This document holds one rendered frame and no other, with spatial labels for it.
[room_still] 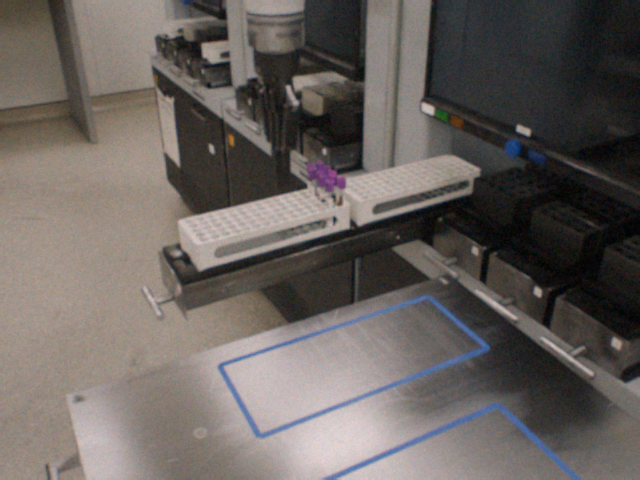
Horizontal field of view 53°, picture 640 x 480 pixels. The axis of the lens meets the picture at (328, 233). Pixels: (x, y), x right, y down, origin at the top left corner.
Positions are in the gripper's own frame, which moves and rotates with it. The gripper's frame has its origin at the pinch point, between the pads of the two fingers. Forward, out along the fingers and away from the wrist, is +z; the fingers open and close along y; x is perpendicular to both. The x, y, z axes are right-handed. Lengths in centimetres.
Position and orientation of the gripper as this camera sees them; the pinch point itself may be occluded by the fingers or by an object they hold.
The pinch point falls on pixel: (281, 166)
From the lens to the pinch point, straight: 112.1
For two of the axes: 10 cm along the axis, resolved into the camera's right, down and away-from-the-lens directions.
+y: 5.0, 4.3, -7.6
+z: 0.0, 8.7, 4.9
